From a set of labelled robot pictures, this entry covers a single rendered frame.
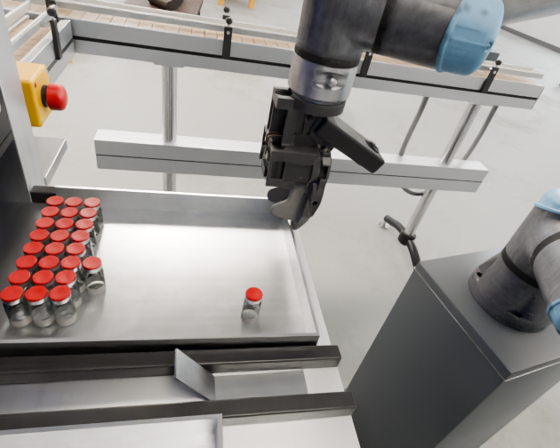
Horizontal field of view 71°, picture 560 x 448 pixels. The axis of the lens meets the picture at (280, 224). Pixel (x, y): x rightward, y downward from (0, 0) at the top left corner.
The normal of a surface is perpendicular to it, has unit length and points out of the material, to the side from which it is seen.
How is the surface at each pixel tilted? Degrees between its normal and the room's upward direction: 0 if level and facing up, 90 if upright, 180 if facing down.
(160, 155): 90
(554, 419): 0
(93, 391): 0
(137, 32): 90
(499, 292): 72
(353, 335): 0
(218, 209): 90
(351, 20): 101
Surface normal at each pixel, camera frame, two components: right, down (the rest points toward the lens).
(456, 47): -0.23, 0.71
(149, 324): 0.18, -0.76
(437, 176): 0.15, 0.65
